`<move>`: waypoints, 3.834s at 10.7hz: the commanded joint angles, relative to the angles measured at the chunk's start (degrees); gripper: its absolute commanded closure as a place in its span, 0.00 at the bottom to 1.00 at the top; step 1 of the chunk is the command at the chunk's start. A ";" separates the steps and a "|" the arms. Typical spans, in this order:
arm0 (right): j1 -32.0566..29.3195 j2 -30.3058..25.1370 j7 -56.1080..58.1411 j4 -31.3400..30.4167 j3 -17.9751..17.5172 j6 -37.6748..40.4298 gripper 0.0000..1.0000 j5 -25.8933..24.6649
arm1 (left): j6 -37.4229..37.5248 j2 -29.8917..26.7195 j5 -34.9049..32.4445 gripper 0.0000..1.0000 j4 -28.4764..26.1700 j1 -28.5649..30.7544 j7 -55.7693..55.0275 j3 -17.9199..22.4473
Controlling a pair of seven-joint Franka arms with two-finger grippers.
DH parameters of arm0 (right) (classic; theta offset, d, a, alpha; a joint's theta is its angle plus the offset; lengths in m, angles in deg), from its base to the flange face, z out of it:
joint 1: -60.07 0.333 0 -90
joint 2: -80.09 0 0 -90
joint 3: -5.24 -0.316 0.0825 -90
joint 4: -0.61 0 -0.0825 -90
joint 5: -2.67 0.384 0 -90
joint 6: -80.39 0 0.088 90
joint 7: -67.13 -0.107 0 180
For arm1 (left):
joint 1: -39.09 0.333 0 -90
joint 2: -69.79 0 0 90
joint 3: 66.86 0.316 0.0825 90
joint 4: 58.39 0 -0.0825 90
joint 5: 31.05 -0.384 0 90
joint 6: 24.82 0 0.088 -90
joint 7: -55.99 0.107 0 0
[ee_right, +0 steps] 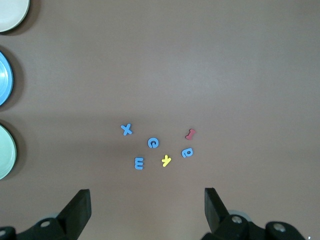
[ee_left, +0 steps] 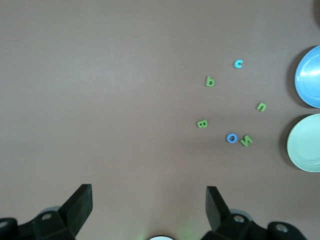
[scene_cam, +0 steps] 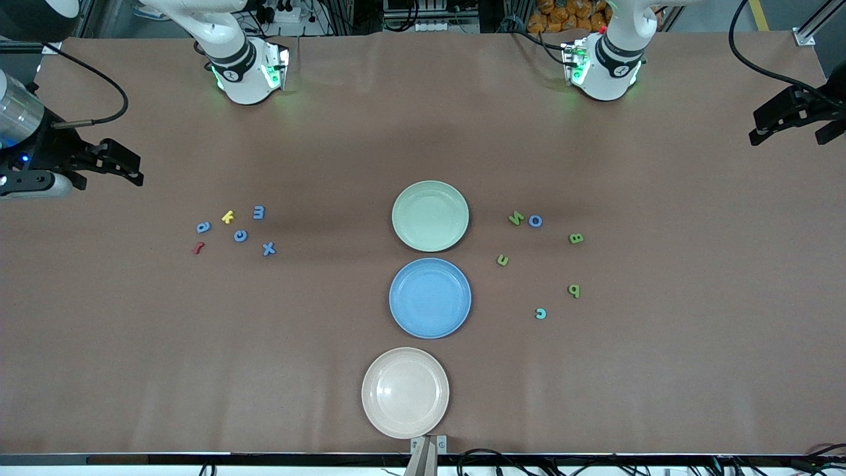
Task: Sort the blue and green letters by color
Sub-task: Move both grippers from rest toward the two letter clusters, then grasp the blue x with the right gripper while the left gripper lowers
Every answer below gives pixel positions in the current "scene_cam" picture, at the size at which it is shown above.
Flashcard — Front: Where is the power strip with plugs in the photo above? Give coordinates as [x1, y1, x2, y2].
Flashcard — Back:
[254, 0, 302, 24]

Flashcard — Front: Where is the orange packaged goods pile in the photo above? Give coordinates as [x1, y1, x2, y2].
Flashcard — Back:
[527, 0, 610, 34]

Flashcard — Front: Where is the brown table cover sheet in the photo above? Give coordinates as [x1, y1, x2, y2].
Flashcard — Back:
[0, 30, 846, 457]

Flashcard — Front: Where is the light green plate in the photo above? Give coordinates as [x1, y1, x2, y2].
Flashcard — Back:
[391, 180, 470, 253]

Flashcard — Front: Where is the blue plate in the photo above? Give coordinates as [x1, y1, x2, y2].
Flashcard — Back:
[389, 257, 473, 340]

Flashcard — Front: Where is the beige plate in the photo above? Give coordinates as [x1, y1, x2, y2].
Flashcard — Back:
[361, 346, 450, 440]

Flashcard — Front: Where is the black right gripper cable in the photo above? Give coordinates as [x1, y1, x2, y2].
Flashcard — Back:
[41, 41, 130, 128]

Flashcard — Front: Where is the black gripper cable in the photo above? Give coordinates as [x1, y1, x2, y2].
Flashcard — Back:
[728, 0, 827, 97]
[41, 41, 130, 128]

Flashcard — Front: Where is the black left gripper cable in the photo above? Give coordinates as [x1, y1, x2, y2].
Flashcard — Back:
[728, 0, 827, 97]

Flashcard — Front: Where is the black table edge rail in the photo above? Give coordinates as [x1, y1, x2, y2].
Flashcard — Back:
[0, 453, 846, 467]

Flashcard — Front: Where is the black cable bundle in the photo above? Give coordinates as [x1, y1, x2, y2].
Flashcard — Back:
[456, 448, 846, 476]

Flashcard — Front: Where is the grey metal table bracket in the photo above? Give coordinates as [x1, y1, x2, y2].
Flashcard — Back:
[403, 434, 449, 476]

